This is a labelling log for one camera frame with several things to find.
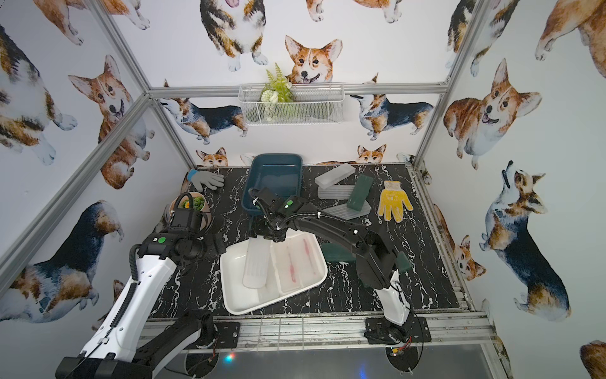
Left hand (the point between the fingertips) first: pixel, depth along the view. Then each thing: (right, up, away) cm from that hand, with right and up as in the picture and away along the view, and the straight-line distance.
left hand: (213, 244), depth 77 cm
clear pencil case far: (+42, +24, +37) cm, 61 cm away
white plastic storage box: (+6, -19, +3) cm, 21 cm away
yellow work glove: (+68, +13, +29) cm, 75 cm away
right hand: (+13, +2, 0) cm, 13 cm away
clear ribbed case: (+12, -8, +6) cm, 16 cm away
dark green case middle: (+42, -7, +15) cm, 45 cm away
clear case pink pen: (+29, -10, +10) cm, 33 cm away
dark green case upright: (+53, +17, +30) cm, 63 cm away
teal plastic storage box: (+15, +26, +41) cm, 51 cm away
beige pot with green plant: (-13, +13, +15) cm, 24 cm away
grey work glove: (-17, +22, +37) cm, 46 cm away
